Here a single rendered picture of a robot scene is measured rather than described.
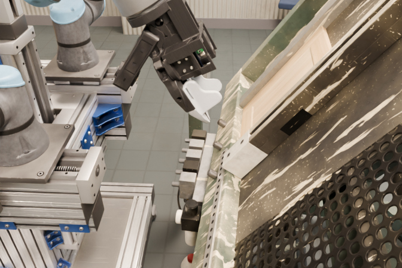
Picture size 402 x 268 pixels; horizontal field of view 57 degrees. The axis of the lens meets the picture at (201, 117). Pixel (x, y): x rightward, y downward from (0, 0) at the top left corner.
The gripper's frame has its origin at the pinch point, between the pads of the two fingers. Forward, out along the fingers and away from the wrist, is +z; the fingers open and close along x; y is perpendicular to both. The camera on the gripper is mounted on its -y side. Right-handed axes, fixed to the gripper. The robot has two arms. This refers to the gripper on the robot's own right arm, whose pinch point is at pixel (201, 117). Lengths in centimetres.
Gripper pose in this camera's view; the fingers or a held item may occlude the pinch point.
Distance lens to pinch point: 61.8
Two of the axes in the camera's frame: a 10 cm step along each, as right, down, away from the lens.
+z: 4.6, 7.4, 4.9
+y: 8.9, -3.5, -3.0
